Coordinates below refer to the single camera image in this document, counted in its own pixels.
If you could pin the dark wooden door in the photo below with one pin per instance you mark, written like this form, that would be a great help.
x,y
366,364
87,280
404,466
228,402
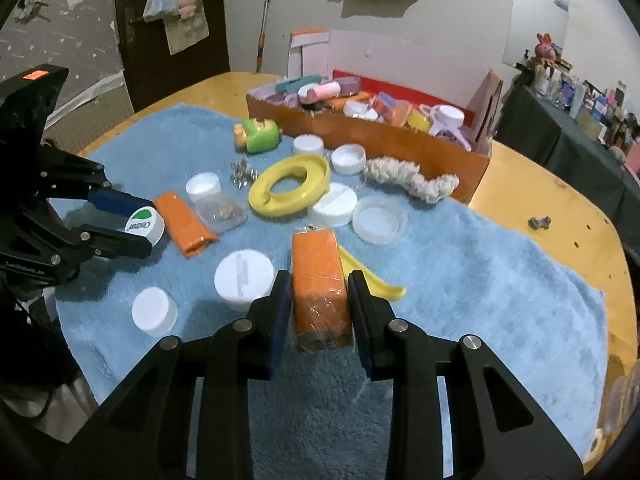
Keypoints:
x,y
150,75

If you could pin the broom stick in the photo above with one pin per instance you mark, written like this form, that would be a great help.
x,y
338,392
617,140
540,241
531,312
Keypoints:
x,y
265,20

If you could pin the dark green covered table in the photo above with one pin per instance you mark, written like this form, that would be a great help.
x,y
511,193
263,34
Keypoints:
x,y
550,135

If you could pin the beige crumpled fluffy object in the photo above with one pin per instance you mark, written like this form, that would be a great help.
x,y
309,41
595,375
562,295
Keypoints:
x,y
415,180

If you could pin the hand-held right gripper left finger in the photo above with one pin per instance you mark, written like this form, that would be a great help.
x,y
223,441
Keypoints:
x,y
281,320

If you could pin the clear round lid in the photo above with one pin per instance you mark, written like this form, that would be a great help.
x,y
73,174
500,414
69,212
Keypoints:
x,y
379,220

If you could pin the small yellow container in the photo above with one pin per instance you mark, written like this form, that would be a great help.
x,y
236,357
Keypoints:
x,y
419,121

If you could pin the white round jar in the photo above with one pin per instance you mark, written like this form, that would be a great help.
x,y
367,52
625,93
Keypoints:
x,y
155,310

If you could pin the row of cosmetic bottles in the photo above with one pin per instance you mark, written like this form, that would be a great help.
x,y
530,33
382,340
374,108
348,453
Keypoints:
x,y
590,105

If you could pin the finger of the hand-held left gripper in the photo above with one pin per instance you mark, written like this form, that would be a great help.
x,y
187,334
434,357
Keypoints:
x,y
115,245
115,201

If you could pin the purple box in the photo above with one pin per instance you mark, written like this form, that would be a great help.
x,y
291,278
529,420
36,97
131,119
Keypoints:
x,y
350,86

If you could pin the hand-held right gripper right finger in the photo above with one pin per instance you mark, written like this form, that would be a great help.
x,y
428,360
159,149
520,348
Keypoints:
x,y
361,330

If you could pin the yellow curved plastic piece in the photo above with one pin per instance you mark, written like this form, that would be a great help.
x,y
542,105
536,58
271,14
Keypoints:
x,y
375,282

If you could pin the wall mirror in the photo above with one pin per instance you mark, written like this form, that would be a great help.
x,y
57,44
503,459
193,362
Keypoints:
x,y
535,10

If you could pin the pale plastic bag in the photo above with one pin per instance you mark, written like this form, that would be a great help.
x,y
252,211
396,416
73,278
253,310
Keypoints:
x,y
157,5

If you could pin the white cap green label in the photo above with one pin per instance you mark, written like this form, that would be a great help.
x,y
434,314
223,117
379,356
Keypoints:
x,y
150,225

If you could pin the white ribbed jar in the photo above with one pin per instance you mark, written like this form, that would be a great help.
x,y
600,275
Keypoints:
x,y
449,116

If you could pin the pink tube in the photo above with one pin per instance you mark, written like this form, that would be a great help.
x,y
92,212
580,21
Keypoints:
x,y
325,92

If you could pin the cardboard box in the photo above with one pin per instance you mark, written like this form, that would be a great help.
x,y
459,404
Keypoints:
x,y
400,152

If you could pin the orange packet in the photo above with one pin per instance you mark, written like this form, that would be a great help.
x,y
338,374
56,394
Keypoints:
x,y
320,280

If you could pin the large flat white lid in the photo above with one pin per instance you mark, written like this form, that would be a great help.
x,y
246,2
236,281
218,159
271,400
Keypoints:
x,y
335,205

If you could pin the light blue fluffy towel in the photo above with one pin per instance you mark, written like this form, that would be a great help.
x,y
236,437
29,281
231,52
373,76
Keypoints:
x,y
475,310

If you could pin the small grey metal part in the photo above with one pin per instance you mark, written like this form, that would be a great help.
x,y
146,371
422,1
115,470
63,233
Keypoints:
x,y
540,222

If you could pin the small clear plastic box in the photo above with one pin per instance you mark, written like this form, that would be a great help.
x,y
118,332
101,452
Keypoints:
x,y
222,215

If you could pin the peach plush toy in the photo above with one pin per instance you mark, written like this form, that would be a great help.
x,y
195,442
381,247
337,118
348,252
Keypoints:
x,y
186,0

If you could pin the pink bunny plush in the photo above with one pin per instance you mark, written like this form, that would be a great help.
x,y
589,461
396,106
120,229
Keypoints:
x,y
547,50

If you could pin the orange tube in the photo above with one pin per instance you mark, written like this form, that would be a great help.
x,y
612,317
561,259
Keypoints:
x,y
185,225

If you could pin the green yellow turtle toy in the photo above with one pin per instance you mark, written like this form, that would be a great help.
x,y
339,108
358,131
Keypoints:
x,y
260,137

